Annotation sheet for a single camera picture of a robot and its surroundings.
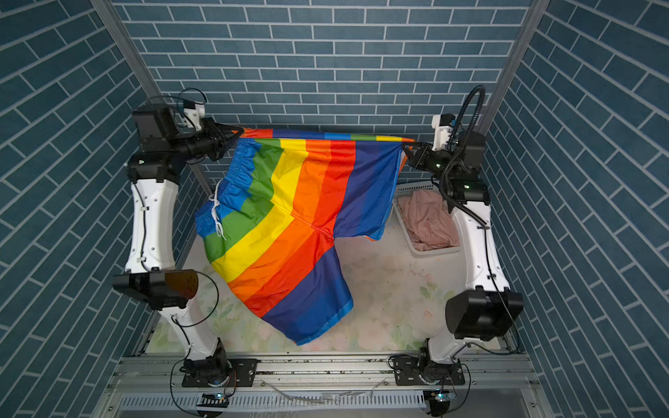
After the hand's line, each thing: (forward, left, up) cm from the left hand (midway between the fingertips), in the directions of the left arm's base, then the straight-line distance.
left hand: (240, 128), depth 67 cm
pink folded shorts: (-1, -60, -38) cm, 71 cm away
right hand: (-1, -44, -3) cm, 44 cm away
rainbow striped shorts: (-14, -8, -14) cm, 22 cm away
